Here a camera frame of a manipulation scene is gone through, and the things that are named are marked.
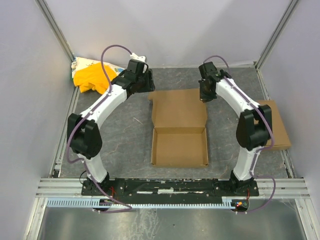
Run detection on brown cardboard box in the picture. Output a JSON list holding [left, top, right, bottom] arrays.
[[148, 88, 209, 168]]

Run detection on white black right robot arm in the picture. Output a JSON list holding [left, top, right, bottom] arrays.
[[198, 62, 274, 196]]

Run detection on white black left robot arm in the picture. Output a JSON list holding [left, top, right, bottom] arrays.
[[66, 57, 155, 196]]

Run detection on flat folded cardboard box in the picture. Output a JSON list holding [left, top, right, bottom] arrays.
[[257, 100, 291, 151]]

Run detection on yellow cloth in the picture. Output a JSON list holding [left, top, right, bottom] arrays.
[[73, 63, 109, 95]]

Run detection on white patterned cloth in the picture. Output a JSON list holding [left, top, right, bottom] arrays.
[[71, 57, 124, 80]]

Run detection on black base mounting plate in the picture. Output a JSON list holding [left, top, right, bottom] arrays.
[[81, 178, 259, 202]]

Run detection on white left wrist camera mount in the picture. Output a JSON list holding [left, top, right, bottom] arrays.
[[130, 52, 147, 63]]

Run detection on right aluminium frame post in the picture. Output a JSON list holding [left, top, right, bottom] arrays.
[[254, 0, 300, 71]]

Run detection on aluminium frame post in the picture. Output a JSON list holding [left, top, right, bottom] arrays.
[[35, 0, 75, 62], [254, 0, 300, 71]]

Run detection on light blue cable duct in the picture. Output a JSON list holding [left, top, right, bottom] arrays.
[[47, 194, 248, 209]]

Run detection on left aluminium frame post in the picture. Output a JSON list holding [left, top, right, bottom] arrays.
[[35, 0, 75, 62]]

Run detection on aluminium front rail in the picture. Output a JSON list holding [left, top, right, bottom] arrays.
[[36, 178, 310, 199]]

